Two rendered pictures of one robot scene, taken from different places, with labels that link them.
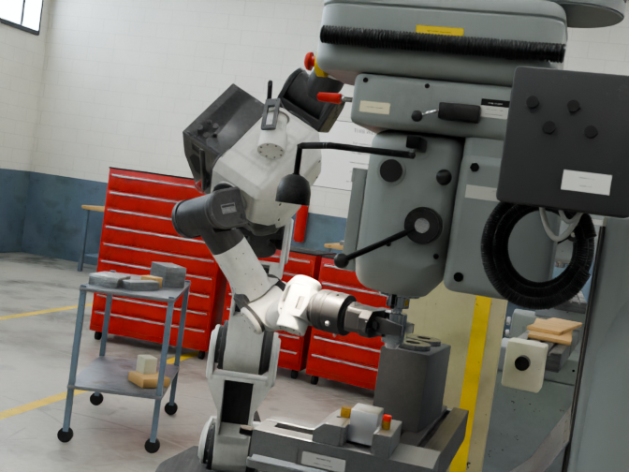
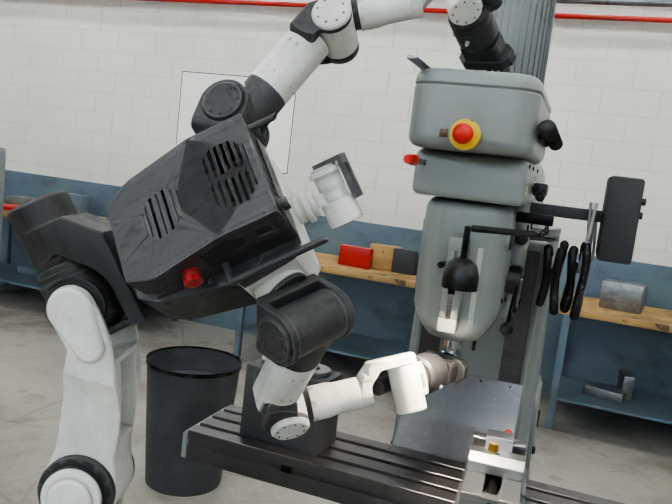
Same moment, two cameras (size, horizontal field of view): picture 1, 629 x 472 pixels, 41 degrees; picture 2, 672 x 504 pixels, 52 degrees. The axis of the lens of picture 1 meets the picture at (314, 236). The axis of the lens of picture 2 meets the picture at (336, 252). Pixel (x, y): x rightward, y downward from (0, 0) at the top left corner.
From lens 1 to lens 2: 2.45 m
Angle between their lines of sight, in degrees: 88
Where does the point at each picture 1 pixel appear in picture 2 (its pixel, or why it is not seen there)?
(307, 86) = (256, 112)
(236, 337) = (120, 469)
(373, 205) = (500, 273)
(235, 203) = not seen: hidden behind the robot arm
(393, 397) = (326, 424)
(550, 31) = not seen: hidden behind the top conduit
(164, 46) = not seen: outside the picture
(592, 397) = (533, 354)
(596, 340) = (536, 321)
